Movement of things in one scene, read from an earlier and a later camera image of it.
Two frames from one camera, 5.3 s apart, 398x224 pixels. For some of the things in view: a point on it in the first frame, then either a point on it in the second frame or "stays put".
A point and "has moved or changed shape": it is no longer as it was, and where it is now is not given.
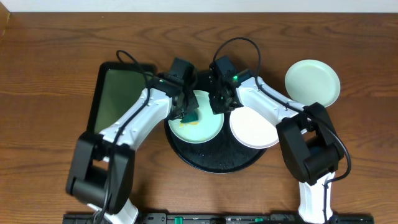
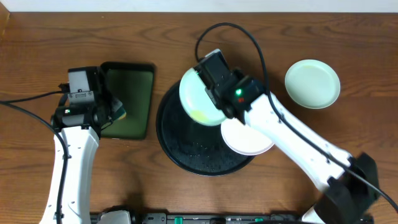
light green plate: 208,127 has moved or changed shape
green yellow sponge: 187,117 → 119,110
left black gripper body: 189,104 → 107,101
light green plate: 309,81 stays put
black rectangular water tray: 117,86 stays put
